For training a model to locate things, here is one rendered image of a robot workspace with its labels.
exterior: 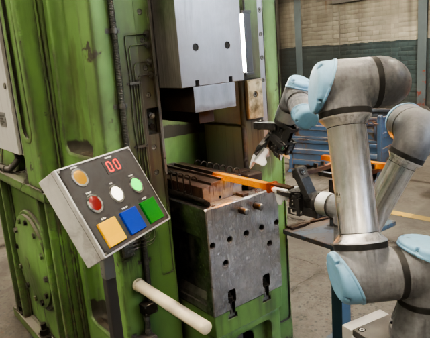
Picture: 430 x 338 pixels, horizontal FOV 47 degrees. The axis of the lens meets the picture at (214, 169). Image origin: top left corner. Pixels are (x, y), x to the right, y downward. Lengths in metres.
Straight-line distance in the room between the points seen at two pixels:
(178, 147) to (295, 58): 8.95
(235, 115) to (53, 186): 1.03
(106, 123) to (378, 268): 1.10
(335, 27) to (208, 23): 8.80
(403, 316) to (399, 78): 0.52
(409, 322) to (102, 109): 1.19
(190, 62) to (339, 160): 0.88
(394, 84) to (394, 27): 8.82
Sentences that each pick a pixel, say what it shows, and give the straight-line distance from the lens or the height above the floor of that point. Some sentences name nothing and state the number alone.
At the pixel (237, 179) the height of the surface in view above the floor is 1.00.
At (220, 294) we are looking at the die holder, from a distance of 1.99.
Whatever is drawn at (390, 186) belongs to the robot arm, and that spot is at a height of 1.10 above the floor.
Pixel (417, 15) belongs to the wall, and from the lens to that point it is 9.77.
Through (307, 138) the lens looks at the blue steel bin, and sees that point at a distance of 5.89.
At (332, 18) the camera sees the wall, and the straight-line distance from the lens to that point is 10.64.
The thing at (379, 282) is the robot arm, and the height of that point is 0.99.
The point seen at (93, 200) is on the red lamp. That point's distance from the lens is 1.44.
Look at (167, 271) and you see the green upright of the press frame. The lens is 2.06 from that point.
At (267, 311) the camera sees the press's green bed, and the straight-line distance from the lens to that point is 2.22.
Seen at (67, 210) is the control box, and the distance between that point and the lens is 1.42.
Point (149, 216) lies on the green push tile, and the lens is 1.56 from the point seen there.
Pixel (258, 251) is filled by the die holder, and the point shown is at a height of 0.67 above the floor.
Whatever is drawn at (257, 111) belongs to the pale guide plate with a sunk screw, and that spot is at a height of 1.21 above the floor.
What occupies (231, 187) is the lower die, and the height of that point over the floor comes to 0.95.
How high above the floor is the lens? 1.48
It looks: 13 degrees down
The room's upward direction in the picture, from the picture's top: 5 degrees counter-clockwise
